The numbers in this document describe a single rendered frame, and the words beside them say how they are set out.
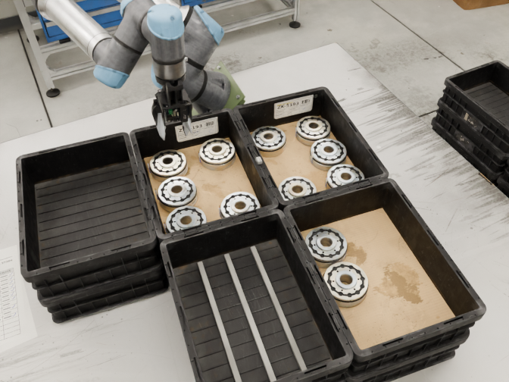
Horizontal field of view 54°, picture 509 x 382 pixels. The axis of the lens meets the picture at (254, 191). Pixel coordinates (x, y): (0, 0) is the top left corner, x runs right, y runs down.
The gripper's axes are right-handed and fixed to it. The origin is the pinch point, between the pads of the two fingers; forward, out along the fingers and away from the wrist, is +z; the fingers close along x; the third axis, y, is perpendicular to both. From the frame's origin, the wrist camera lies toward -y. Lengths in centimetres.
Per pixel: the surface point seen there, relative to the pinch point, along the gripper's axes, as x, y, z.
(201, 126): 9.2, -7.2, 5.8
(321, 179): 36.7, 18.0, 11.1
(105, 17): -3, -174, 58
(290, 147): 33.4, 3.2, 11.3
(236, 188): 13.5, 13.2, 12.6
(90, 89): -20, -165, 97
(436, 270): 47, 56, 6
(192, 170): 3.7, 2.2, 13.2
